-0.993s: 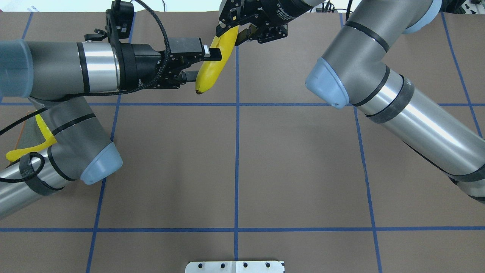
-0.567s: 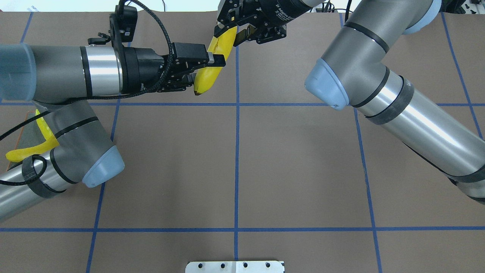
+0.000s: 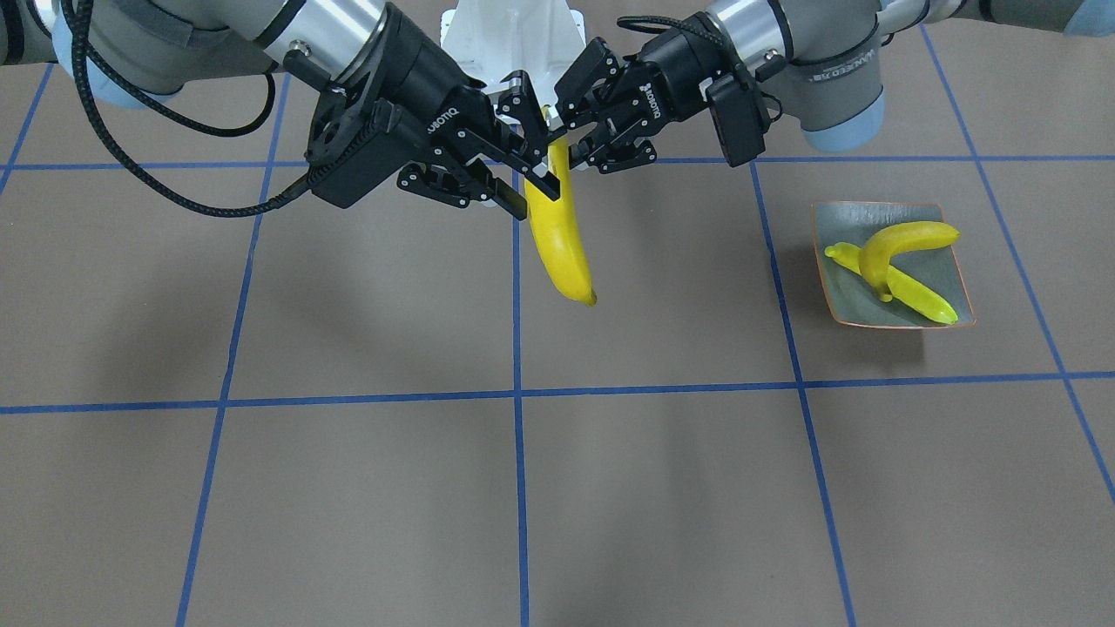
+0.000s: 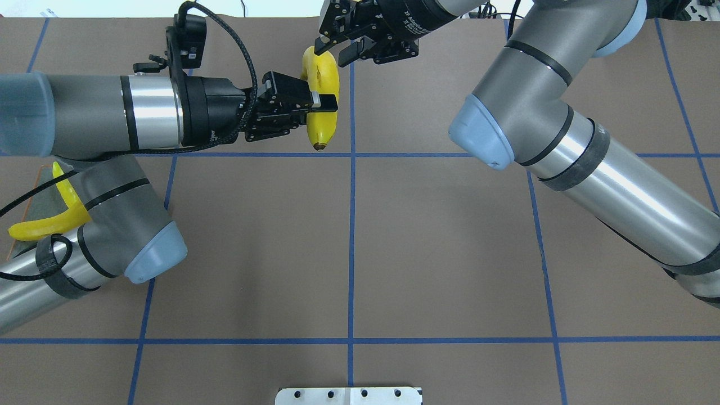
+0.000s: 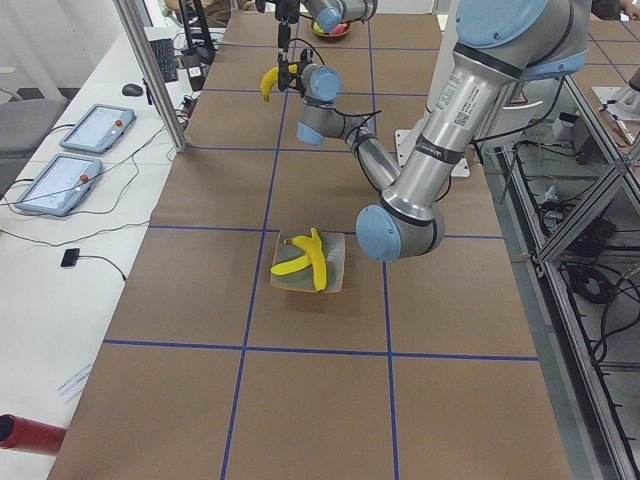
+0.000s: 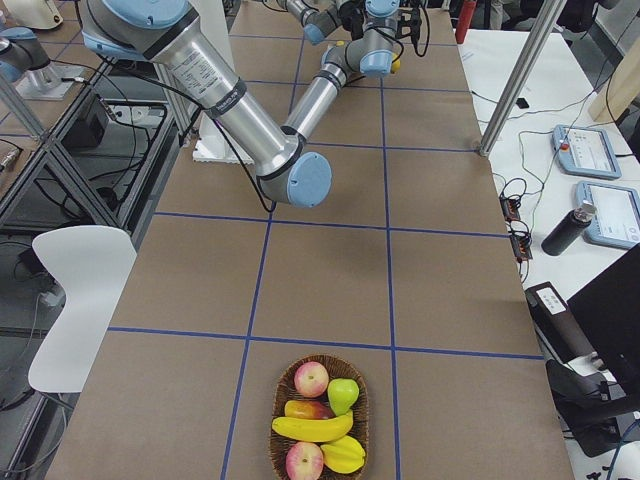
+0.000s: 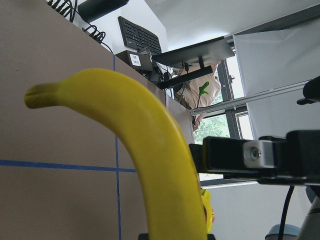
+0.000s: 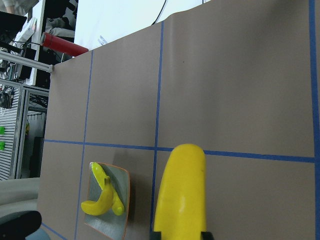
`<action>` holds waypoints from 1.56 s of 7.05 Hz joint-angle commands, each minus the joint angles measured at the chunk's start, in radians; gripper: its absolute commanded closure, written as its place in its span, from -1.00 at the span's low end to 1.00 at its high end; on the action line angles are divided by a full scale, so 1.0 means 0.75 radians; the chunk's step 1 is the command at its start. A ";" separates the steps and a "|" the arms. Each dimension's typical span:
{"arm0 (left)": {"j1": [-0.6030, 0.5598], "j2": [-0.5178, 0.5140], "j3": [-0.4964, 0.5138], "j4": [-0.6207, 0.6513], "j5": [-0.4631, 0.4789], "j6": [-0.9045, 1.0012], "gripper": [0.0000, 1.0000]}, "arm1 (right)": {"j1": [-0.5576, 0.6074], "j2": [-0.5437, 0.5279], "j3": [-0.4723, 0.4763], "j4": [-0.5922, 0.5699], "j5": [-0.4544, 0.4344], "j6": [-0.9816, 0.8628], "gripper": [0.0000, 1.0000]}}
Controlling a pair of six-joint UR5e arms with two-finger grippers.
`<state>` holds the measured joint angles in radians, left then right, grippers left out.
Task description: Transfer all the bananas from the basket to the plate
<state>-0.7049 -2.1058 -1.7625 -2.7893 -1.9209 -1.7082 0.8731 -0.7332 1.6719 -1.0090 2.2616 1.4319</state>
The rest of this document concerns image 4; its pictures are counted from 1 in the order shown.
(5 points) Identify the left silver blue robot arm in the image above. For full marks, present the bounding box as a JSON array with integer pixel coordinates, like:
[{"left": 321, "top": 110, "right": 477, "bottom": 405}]
[{"left": 2, "top": 72, "right": 339, "bottom": 334}]

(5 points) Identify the grey square plate orange rim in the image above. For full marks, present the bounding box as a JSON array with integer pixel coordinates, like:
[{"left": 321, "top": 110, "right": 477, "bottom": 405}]
[{"left": 6, "top": 164, "right": 62, "bottom": 257}]

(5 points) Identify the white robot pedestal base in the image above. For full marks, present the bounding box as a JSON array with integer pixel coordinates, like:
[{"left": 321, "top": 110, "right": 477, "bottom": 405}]
[{"left": 274, "top": 386, "right": 424, "bottom": 404}]

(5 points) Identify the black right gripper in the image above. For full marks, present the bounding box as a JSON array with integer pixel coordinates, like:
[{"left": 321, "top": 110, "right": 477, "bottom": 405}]
[{"left": 313, "top": 1, "right": 445, "bottom": 67}]

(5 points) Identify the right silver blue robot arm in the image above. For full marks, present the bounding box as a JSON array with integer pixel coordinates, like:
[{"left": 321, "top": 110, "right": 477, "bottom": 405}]
[{"left": 448, "top": 1, "right": 719, "bottom": 307}]

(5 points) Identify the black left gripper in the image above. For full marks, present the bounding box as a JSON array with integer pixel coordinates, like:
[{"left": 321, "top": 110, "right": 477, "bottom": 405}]
[{"left": 183, "top": 71, "right": 339, "bottom": 147}]

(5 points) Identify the yellow banana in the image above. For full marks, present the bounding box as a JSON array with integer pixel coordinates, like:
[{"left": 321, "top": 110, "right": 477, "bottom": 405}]
[
  {"left": 8, "top": 205, "right": 92, "bottom": 241},
  {"left": 300, "top": 46, "right": 340, "bottom": 151},
  {"left": 52, "top": 162, "right": 85, "bottom": 210}
]

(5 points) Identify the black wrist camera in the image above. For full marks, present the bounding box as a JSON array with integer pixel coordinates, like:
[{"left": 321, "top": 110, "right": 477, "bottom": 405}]
[{"left": 165, "top": 11, "right": 208, "bottom": 76}]

